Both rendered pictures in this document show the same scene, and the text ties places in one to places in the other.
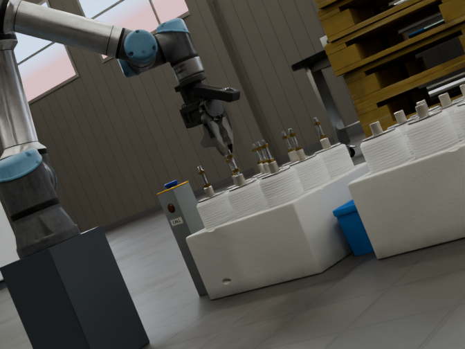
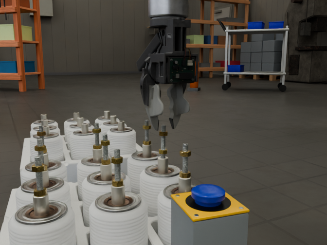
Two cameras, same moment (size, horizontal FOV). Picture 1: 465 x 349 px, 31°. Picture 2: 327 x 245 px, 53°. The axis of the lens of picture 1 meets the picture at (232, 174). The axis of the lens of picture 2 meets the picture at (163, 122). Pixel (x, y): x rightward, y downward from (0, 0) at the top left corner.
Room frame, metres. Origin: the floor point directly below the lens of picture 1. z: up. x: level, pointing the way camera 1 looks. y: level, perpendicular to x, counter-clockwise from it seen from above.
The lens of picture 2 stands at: (2.70, 0.30, 0.48)
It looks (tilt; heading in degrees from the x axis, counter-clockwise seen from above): 11 degrees down; 208
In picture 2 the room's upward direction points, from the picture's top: straight up
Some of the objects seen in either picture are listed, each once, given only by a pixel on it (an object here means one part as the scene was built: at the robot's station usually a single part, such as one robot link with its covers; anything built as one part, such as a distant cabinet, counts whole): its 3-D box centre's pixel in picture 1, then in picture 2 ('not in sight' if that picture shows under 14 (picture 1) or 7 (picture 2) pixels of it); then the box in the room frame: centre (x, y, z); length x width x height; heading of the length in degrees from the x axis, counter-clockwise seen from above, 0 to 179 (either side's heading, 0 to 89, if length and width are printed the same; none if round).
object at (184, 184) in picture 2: (210, 192); (184, 185); (2.20, 0.07, 0.26); 0.02 x 0.02 x 0.03
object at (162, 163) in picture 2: (241, 181); (162, 165); (2.12, -0.01, 0.26); 0.02 x 0.02 x 0.03
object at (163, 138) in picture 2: (233, 163); (163, 143); (2.12, -0.01, 0.31); 0.01 x 0.01 x 0.08
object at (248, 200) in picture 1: (257, 218); (162, 211); (2.12, -0.01, 0.16); 0.10 x 0.10 x 0.18
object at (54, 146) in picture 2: not in sight; (47, 164); (2.00, -0.48, 0.16); 0.10 x 0.10 x 0.18
